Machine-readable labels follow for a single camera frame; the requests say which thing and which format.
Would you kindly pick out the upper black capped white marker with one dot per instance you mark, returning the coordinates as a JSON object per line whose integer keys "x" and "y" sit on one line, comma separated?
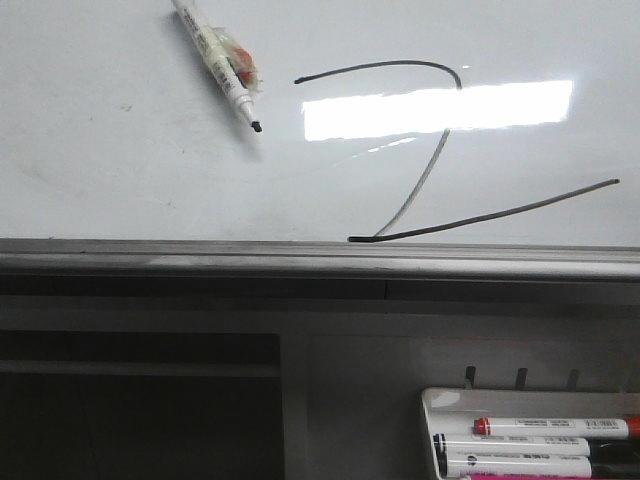
{"x": 557, "y": 445}

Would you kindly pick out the grey aluminium whiteboard ledge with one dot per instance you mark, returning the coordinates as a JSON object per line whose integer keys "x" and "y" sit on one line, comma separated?
{"x": 307, "y": 269}

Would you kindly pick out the black capped white marker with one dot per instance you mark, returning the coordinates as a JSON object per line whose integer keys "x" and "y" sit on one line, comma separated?
{"x": 459, "y": 465}
{"x": 557, "y": 445}

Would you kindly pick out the red capped white marker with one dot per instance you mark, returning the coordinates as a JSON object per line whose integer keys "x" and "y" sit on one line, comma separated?
{"x": 591, "y": 428}

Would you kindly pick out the white whiteboard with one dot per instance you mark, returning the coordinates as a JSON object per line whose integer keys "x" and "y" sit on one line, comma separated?
{"x": 474, "y": 122}

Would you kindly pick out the white black-tipped whiteboard marker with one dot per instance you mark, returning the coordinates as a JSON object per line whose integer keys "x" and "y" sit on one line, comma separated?
{"x": 215, "y": 59}

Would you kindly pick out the lower black capped white marker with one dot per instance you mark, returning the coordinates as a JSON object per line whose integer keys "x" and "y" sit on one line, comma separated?
{"x": 459, "y": 465}

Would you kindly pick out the pink marker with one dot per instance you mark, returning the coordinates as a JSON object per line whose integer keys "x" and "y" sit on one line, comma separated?
{"x": 526, "y": 477}

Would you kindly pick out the white marker tray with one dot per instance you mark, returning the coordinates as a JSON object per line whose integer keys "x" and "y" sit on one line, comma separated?
{"x": 450, "y": 410}

